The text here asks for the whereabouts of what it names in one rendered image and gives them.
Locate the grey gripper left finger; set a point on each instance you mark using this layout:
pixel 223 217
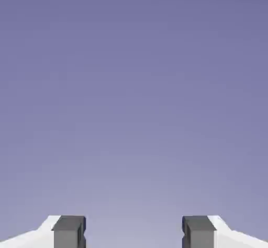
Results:
pixel 67 233

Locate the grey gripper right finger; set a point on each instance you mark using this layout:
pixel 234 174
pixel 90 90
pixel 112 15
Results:
pixel 200 233

